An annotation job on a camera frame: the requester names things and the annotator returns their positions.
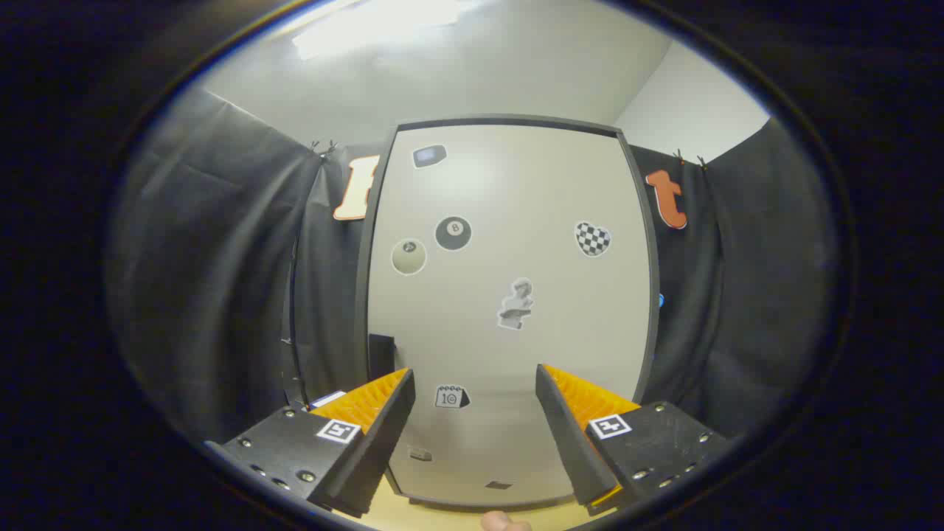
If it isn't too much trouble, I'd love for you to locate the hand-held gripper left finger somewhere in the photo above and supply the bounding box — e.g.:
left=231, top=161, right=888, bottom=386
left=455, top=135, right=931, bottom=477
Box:
left=205, top=367, right=415, bottom=518

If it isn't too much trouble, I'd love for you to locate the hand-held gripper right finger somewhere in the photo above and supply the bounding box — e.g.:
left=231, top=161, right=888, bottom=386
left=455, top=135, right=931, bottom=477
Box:
left=535, top=364, right=731, bottom=517

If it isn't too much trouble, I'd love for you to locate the grey cabinet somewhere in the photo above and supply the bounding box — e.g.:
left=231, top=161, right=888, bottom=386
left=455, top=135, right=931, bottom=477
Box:
left=354, top=114, right=661, bottom=510

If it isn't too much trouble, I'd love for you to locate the black backdrop cloth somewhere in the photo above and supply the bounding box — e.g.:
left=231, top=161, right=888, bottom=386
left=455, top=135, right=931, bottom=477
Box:
left=111, top=88, right=838, bottom=443

